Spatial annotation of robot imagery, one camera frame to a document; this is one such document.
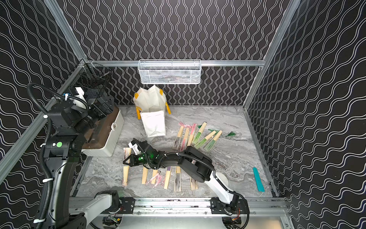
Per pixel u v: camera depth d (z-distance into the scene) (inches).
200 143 38.4
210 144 38.4
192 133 40.6
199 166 21.6
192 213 29.0
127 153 32.2
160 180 32.9
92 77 39.1
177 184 32.1
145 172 33.7
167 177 33.0
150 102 44.6
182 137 39.5
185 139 39.5
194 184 32.1
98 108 20.6
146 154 27.6
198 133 40.6
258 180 32.4
